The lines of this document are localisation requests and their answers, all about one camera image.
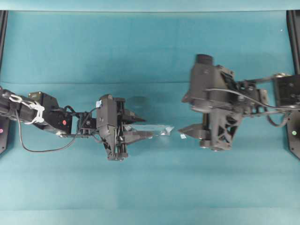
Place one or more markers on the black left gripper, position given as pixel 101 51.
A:
pixel 110 136

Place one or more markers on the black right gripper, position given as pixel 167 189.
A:
pixel 218 127

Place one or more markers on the silver zip bag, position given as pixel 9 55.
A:
pixel 156 130

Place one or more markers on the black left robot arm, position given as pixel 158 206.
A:
pixel 64 122

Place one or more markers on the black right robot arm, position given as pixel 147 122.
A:
pixel 275 97

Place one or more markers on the white zip tie left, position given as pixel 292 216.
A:
pixel 31 105

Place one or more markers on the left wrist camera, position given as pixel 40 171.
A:
pixel 106 111

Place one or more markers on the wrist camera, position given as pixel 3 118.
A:
pixel 106 111
pixel 206 84

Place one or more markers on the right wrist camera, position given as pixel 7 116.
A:
pixel 206 84

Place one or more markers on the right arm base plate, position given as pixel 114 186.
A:
pixel 293 133

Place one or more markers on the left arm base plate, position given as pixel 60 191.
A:
pixel 4 131

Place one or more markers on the black frame post right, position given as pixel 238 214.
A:
pixel 293 25

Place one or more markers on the black frame post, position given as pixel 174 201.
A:
pixel 293 25
pixel 3 27

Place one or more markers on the black frame post left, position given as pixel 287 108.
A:
pixel 3 27

